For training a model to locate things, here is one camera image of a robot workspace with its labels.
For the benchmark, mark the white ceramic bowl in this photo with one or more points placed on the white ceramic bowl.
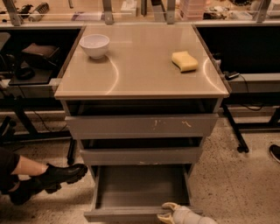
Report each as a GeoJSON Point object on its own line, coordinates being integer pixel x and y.
{"type": "Point", "coordinates": [95, 45]}

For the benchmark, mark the black left desk frame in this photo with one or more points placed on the black left desk frame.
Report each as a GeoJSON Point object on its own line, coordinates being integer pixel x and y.
{"type": "Point", "coordinates": [19, 105]}

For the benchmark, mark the black table leg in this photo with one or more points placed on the black table leg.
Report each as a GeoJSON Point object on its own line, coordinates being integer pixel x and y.
{"type": "Point", "coordinates": [242, 147]}

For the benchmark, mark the black power adapter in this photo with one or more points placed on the black power adapter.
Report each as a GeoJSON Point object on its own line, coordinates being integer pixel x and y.
{"type": "Point", "coordinates": [230, 75]}

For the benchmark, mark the yellow sponge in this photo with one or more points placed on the yellow sponge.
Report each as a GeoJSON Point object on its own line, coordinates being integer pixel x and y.
{"type": "Point", "coordinates": [184, 61]}

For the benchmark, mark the grey drawer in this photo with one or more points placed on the grey drawer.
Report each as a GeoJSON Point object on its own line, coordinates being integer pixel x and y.
{"type": "Point", "coordinates": [137, 192]}
{"type": "Point", "coordinates": [140, 126]}
{"type": "Point", "coordinates": [152, 156]}

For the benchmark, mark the grey drawer cabinet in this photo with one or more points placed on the grey drawer cabinet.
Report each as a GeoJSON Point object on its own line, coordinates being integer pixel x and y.
{"type": "Point", "coordinates": [138, 78]}

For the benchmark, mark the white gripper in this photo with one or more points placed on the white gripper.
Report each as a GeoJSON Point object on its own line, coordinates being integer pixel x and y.
{"type": "Point", "coordinates": [184, 214]}

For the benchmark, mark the grey middle drawer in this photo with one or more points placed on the grey middle drawer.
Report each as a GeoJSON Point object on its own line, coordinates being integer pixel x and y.
{"type": "Point", "coordinates": [152, 156]}

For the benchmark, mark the black headphones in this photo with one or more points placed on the black headphones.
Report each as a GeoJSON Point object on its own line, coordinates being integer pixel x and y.
{"type": "Point", "coordinates": [24, 73]}

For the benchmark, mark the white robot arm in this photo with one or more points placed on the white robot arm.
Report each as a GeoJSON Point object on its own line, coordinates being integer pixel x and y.
{"type": "Point", "coordinates": [204, 220]}

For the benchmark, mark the brown box on shelf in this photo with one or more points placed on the brown box on shelf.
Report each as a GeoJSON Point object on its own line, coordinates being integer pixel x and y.
{"type": "Point", "coordinates": [36, 53]}

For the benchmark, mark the grey bottom drawer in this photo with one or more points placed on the grey bottom drawer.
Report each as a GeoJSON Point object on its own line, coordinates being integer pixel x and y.
{"type": "Point", "coordinates": [137, 192]}

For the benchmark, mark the pink stacked trays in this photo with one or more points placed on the pink stacked trays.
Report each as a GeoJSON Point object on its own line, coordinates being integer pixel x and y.
{"type": "Point", "coordinates": [192, 9]}

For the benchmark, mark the grey top drawer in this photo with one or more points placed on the grey top drawer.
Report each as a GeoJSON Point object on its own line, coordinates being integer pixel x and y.
{"type": "Point", "coordinates": [140, 126]}

